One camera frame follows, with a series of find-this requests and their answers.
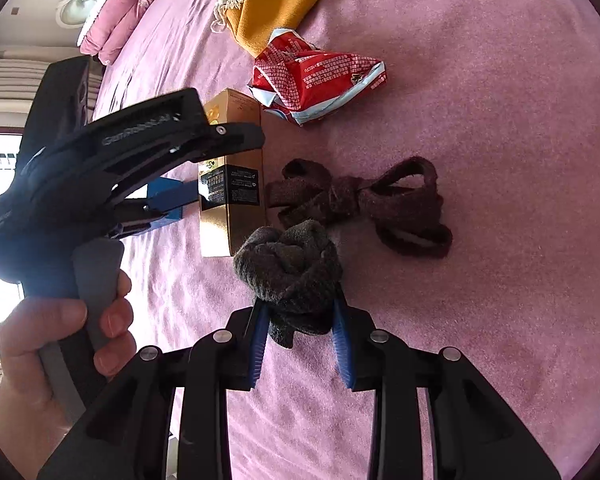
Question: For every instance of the gold and black box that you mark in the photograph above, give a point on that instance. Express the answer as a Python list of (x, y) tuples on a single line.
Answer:
[(230, 210)]

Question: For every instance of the grey sock ball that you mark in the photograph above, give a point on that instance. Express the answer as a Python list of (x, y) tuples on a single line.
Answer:
[(290, 280)]

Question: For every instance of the pink folded pillows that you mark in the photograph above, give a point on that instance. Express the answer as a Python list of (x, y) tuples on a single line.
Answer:
[(125, 15)]

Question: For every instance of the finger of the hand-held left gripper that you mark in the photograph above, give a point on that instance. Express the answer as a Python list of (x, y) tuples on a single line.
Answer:
[(172, 200), (190, 135)]

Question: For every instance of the dark brown knotted cloth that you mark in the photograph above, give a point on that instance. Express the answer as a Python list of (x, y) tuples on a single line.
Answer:
[(360, 205)]

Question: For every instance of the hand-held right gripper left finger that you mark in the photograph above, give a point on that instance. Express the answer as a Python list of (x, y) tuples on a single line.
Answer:
[(260, 342)]

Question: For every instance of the pink bed sheet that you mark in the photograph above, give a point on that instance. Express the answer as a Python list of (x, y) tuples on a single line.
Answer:
[(480, 310)]

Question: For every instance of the person's left hand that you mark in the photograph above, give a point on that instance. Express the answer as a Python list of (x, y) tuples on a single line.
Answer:
[(30, 360)]

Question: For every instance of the beige pleated curtain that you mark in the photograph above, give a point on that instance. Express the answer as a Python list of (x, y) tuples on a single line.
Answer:
[(10, 90)]

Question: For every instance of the red and white wrapper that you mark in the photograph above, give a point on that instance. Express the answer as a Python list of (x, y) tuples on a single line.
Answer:
[(310, 80)]

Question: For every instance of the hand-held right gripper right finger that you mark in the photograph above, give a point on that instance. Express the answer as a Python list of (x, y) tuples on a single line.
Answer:
[(341, 345)]

